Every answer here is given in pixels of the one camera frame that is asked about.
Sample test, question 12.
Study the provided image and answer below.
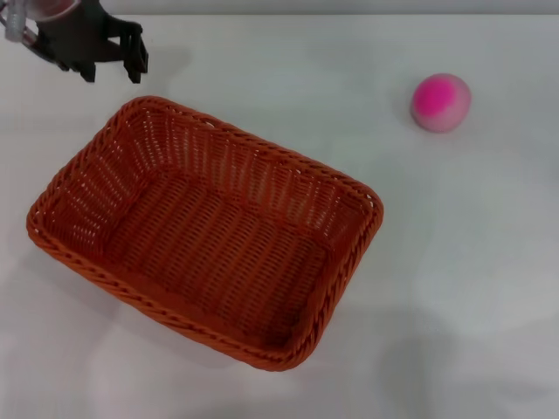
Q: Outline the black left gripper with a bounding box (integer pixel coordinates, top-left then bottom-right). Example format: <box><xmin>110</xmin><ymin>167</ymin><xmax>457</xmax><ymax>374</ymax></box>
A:
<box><xmin>33</xmin><ymin>0</ymin><xmax>150</xmax><ymax>85</ymax></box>

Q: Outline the pink fuzzy ball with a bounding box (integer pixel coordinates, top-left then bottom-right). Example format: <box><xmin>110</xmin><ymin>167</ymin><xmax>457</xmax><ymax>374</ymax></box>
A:
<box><xmin>411</xmin><ymin>72</ymin><xmax>473</xmax><ymax>134</ymax></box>

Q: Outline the clear corrugated cable tube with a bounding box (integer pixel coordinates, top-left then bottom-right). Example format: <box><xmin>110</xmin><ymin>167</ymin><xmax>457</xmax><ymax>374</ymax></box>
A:
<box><xmin>3</xmin><ymin>0</ymin><xmax>32</xmax><ymax>45</ymax></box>

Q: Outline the orange woven plastic basket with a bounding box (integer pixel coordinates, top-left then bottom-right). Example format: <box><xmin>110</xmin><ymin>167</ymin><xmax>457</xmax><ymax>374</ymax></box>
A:
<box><xmin>25</xmin><ymin>95</ymin><xmax>385</xmax><ymax>374</ymax></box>

